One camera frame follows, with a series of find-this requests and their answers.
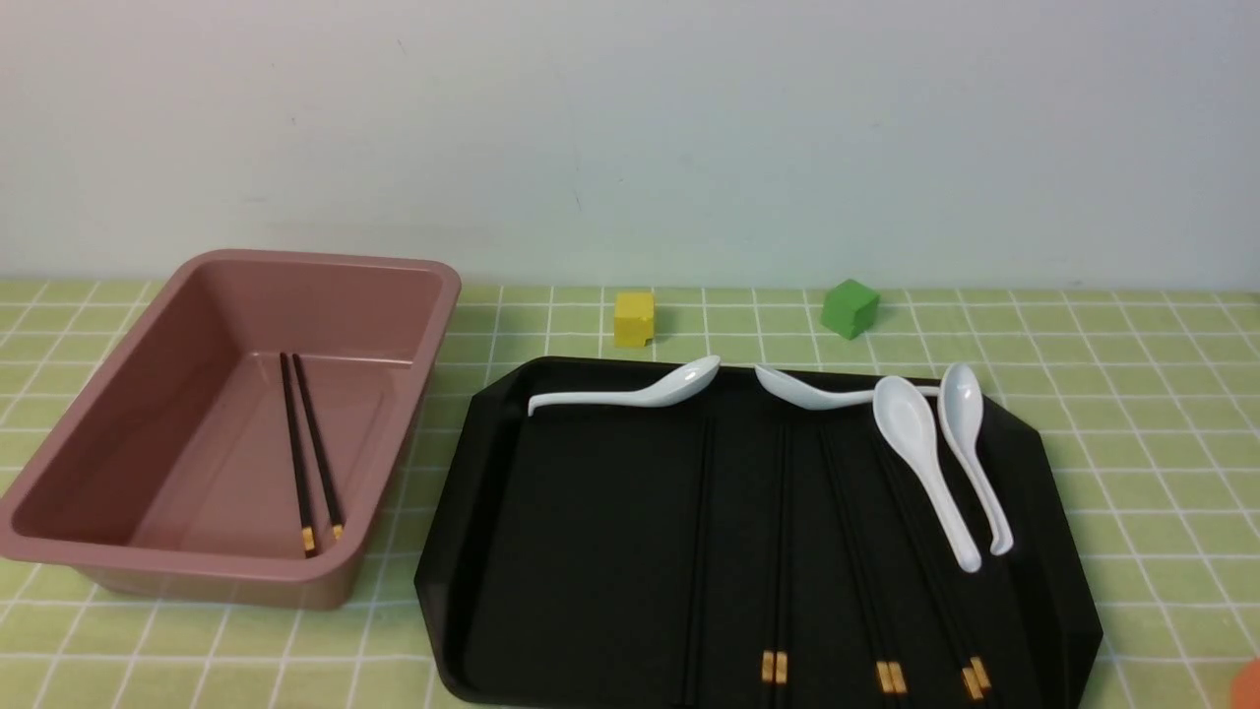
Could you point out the yellow cube block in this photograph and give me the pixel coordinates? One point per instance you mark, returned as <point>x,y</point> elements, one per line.
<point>634,319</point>

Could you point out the white spoon far left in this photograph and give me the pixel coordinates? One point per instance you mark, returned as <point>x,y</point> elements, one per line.
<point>680,384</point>

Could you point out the white spoon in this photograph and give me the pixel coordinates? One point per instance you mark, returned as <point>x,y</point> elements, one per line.
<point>905,420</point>
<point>808,397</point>
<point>960,406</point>
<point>680,384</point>

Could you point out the black serving tray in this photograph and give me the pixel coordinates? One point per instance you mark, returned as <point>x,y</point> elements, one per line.
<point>613,557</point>

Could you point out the green cube block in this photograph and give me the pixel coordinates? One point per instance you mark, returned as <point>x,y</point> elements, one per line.
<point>849,309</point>

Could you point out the black chopstick left pair outer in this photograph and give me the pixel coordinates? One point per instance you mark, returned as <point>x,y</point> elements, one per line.
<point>770,624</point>

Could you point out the black chopstick pair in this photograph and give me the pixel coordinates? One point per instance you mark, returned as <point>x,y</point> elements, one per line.
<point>866,601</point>
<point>878,601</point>
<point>779,663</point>
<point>935,601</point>
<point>950,601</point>
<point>770,624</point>

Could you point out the white spoon far right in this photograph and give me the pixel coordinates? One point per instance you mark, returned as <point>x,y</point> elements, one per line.
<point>960,406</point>

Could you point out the black chopstick in bin left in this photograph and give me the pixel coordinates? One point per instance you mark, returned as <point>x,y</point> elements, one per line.
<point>302,491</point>

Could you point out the black chopstick left pair inner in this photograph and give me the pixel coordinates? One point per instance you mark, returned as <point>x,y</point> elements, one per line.
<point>779,663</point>

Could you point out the black chopstick middle pair left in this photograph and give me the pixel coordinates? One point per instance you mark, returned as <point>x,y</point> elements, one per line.
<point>866,601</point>

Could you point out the pink plastic bin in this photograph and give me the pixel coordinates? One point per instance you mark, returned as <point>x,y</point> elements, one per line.
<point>169,475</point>

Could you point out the black chopstick middle pair right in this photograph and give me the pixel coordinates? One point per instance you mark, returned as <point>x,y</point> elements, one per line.
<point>878,601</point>

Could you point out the black chopstick right pair left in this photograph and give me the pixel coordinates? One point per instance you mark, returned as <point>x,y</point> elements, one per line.
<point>935,601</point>

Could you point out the orange cube block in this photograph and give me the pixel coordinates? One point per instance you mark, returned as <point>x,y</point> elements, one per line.
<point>1244,692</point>

